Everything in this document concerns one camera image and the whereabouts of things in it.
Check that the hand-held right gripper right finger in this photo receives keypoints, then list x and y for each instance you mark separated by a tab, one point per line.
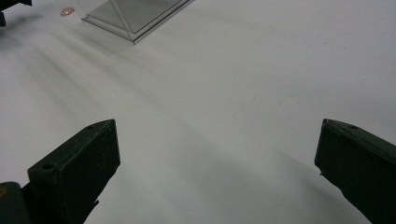
361	165

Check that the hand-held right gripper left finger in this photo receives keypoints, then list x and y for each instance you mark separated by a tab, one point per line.
79	169

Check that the clear plastic box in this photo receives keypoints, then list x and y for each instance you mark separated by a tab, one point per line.
137	17

